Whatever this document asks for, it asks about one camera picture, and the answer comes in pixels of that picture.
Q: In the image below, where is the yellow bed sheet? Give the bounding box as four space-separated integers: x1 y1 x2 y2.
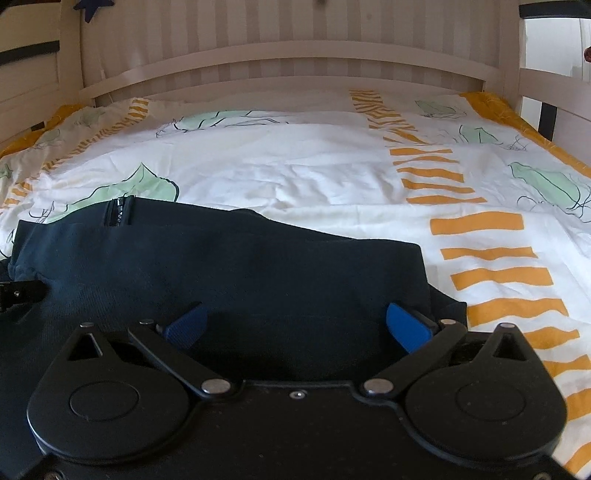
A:
0 91 591 178

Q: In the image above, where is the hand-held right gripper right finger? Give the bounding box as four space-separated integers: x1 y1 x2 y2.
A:
361 302 542 398

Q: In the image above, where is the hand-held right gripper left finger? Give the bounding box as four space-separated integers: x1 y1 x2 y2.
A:
65 302 232 398

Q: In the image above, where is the white wooden bed frame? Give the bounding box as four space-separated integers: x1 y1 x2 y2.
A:
0 0 591 153

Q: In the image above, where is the dark blue star decoration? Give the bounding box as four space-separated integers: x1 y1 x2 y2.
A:
76 0 115 22

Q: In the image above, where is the white leaf-print duvet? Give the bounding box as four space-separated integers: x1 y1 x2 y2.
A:
0 90 591 477

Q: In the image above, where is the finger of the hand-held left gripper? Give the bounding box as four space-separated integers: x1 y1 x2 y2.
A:
0 279 48 315

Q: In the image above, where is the dark navy zip sweater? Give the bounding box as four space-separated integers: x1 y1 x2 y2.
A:
0 195 470 464

